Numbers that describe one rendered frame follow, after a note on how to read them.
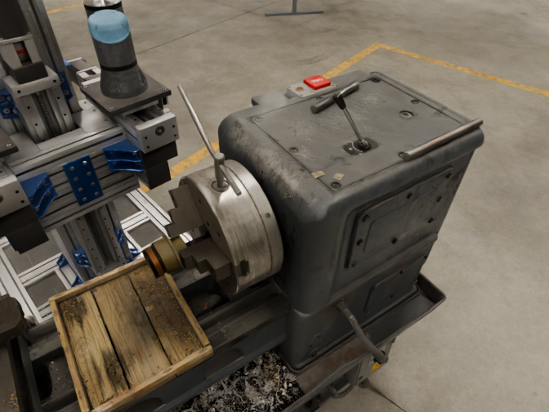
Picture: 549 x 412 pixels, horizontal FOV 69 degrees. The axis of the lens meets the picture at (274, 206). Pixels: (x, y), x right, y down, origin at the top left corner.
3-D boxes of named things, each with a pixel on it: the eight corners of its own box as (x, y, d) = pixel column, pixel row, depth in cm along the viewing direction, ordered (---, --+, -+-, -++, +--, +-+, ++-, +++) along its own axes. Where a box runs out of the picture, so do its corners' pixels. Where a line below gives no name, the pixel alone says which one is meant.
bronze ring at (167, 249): (171, 221, 95) (135, 239, 92) (189, 246, 90) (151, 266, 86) (180, 244, 102) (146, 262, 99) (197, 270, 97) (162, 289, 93)
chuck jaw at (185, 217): (209, 219, 101) (192, 175, 100) (215, 220, 97) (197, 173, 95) (167, 237, 97) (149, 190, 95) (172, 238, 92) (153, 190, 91)
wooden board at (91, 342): (158, 259, 120) (156, 250, 117) (214, 356, 99) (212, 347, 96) (53, 306, 108) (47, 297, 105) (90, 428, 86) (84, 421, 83)
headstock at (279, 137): (352, 157, 159) (370, 61, 133) (450, 231, 131) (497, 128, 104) (219, 213, 135) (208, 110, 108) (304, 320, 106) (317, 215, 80)
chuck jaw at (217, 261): (220, 230, 96) (246, 257, 88) (224, 245, 99) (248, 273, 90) (178, 248, 91) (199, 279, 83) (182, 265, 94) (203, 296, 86)
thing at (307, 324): (328, 285, 219) (352, 157, 159) (391, 356, 190) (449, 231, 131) (232, 341, 194) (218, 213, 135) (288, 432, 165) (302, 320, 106)
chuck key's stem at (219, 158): (227, 195, 90) (225, 157, 82) (218, 199, 90) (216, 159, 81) (223, 190, 92) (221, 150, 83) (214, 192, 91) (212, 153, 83)
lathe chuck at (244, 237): (212, 221, 122) (206, 139, 99) (267, 301, 105) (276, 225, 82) (184, 232, 118) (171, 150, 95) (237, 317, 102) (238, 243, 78)
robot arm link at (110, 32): (99, 69, 123) (86, 24, 114) (95, 53, 132) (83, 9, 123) (139, 64, 127) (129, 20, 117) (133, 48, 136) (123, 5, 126)
